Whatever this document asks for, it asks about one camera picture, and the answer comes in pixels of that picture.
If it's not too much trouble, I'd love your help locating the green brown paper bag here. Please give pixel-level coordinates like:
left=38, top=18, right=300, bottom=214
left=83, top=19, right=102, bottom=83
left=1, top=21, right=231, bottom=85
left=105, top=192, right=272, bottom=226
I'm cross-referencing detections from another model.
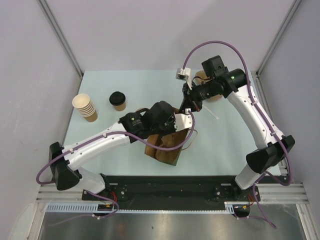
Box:
left=135, top=103, right=196, bottom=166

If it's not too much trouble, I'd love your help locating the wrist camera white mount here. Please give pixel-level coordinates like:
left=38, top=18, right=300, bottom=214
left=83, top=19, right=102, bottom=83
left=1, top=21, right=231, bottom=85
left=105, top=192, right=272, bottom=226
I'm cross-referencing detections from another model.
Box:
left=175, top=67, right=193, bottom=90
left=174, top=108, right=195, bottom=132

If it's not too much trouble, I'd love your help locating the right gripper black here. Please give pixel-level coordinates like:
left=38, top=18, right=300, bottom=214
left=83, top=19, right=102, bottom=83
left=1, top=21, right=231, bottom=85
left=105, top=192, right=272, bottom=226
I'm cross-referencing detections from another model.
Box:
left=178, top=78, right=220, bottom=115

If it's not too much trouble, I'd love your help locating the right aluminium frame post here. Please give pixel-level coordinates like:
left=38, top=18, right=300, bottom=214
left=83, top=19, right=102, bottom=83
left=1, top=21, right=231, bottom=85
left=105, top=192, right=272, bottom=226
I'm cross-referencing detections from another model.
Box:
left=257, top=0, right=304, bottom=75

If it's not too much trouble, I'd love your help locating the white straw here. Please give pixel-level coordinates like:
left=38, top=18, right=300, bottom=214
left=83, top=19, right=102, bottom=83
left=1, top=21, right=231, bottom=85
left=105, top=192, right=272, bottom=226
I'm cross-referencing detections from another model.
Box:
left=202, top=104, right=219, bottom=120

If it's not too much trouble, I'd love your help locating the aluminium rail bottom right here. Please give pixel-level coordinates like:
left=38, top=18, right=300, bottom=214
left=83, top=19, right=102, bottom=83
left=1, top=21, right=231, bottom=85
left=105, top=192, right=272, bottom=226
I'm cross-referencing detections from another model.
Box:
left=257, top=183, right=309, bottom=204

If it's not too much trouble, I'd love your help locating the aluminium frame post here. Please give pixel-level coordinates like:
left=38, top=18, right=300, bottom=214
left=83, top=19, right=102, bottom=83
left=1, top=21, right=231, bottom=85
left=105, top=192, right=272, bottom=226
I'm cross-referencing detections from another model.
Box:
left=36, top=0, right=84, bottom=79
left=257, top=0, right=304, bottom=75

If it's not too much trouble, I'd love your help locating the white slotted cable duct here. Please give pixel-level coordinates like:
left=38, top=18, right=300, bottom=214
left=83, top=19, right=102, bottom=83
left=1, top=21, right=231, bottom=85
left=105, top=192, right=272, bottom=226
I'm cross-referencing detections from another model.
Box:
left=45, top=202, right=249, bottom=215

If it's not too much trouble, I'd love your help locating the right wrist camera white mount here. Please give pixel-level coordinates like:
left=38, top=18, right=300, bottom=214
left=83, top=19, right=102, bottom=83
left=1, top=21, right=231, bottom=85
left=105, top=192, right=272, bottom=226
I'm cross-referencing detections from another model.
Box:
left=175, top=67, right=193, bottom=90

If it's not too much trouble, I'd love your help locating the aluminium rail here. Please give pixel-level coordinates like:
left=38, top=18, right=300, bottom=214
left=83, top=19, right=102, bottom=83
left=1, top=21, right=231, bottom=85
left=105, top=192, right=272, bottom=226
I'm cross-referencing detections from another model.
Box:
left=36, top=184, right=83, bottom=203
left=257, top=183, right=309, bottom=204

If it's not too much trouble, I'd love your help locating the single brown paper cup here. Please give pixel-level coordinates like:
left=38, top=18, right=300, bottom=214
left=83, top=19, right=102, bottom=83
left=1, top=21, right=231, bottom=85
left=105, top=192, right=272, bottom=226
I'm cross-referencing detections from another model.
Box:
left=113, top=101, right=126, bottom=112

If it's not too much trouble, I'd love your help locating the brown pulp cup carrier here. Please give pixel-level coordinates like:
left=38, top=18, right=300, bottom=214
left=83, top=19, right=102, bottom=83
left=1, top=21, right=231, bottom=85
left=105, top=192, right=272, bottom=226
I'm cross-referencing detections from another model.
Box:
left=195, top=69, right=224, bottom=103
left=144, top=134, right=182, bottom=166

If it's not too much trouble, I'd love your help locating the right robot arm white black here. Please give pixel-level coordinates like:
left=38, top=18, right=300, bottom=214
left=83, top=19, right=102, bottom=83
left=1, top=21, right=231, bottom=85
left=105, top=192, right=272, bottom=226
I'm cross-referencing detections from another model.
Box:
left=176, top=55, right=295, bottom=201

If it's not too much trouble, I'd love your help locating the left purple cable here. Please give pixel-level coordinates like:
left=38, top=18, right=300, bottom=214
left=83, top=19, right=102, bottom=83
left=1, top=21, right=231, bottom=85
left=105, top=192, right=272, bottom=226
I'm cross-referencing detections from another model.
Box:
left=36, top=111, right=198, bottom=227

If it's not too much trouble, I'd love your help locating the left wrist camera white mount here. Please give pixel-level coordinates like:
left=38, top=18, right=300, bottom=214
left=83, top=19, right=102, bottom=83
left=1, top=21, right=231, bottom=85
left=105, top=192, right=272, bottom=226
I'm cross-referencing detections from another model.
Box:
left=174, top=108, right=195, bottom=132

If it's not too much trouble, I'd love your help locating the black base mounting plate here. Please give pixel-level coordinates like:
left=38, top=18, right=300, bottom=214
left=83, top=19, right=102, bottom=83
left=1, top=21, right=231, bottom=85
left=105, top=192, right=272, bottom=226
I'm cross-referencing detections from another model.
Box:
left=81, top=175, right=261, bottom=210

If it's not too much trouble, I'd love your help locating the left aluminium frame post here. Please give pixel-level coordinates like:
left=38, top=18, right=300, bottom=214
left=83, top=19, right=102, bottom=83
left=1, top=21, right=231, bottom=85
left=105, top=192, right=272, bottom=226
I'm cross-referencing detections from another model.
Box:
left=36, top=0, right=84, bottom=79

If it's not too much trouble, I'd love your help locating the black plastic cup lid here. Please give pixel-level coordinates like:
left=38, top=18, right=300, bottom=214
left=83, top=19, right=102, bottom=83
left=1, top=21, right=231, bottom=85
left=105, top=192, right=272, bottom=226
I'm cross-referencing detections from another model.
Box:
left=109, top=91, right=126, bottom=106

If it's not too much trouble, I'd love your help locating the stack of paper cups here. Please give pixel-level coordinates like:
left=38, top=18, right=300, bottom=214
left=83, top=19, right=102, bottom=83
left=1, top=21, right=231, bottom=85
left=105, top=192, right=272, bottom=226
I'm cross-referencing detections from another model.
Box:
left=72, top=93, right=98, bottom=123

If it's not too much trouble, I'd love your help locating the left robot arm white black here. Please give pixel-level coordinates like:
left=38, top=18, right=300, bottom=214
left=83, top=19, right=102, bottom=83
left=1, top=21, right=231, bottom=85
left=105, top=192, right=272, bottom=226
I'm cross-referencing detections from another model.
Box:
left=49, top=101, right=176, bottom=200

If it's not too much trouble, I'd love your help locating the aluminium rail bottom left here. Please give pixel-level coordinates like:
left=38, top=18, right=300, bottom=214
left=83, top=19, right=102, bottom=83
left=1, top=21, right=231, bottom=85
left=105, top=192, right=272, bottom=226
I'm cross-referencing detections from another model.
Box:
left=36, top=184, right=83, bottom=203

